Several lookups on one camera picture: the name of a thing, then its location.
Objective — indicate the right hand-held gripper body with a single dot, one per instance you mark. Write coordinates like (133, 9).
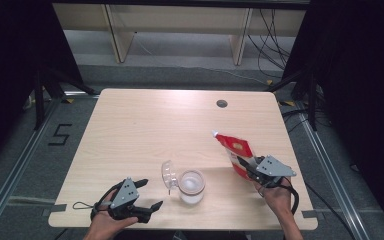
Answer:
(275, 166)

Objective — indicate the clear glass jar with lid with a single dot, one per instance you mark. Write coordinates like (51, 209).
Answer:
(190, 186)

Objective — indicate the aluminium floor rail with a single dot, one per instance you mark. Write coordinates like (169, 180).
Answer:
(330, 173)
(16, 170)

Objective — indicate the red and white sugar bag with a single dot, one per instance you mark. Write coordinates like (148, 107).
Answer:
(235, 148)

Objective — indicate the black metal stand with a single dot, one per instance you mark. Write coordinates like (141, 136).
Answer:
(40, 96)
(310, 96)

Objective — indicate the beige wooden shelf unit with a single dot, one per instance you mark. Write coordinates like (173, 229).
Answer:
(180, 20)

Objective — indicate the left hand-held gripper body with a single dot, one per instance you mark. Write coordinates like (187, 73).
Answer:
(126, 196)

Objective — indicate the black curtain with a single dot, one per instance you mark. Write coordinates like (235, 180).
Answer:
(363, 83)
(10, 66)

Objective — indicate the person's left hand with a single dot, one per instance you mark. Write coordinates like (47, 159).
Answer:
(108, 226)

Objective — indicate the person's right hand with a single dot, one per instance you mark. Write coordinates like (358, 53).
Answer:
(276, 198)

